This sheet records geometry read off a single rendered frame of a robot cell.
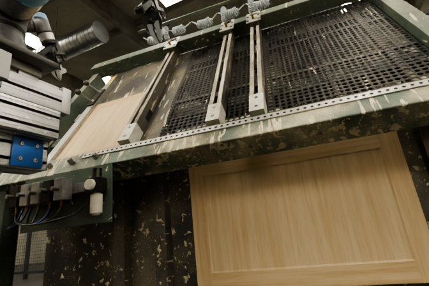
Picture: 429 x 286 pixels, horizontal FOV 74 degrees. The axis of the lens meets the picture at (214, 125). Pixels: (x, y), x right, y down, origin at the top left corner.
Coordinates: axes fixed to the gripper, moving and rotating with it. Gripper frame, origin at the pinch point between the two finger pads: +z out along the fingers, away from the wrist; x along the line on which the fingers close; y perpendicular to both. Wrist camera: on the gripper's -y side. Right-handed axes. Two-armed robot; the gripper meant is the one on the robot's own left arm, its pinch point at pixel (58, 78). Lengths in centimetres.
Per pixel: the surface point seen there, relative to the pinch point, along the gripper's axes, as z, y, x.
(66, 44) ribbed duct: -98, 221, 204
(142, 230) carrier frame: 86, -15, -33
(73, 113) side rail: 18, 34, 35
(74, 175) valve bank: 49, -28, -19
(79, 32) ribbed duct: -104, 222, 174
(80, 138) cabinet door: 35.1, 0.4, 0.5
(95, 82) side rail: -3, 68, 38
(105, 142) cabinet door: 40.3, -5.6, -21.0
